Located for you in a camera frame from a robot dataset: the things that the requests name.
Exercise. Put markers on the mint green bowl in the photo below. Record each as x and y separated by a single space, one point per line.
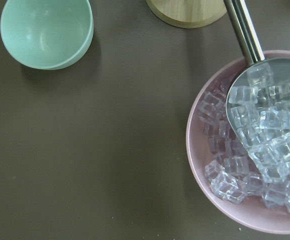
47 34

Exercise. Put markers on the pink bowl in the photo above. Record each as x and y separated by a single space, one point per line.
251 212

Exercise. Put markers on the metal ice scoop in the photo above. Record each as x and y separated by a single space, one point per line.
247 32

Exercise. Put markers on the wooden glass stand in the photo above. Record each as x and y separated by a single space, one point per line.
188 14

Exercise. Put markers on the clear ice cubes pile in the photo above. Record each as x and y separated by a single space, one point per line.
232 174

